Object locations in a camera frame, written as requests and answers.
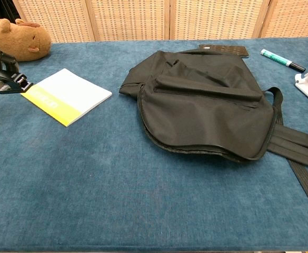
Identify green and white marker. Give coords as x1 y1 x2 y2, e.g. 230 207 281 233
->
260 48 306 73

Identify white and yellow notebook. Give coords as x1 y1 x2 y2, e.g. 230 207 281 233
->
20 68 113 128

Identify blue table mat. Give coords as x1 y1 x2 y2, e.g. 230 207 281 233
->
0 36 308 253

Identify brown capybara plush toy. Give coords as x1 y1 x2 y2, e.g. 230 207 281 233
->
0 16 52 62

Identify woven folding screen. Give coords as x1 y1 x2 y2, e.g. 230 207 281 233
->
0 0 308 43

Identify black backpack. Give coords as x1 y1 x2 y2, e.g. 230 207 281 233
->
118 48 308 213

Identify black smartphone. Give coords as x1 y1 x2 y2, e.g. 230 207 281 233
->
198 44 250 59

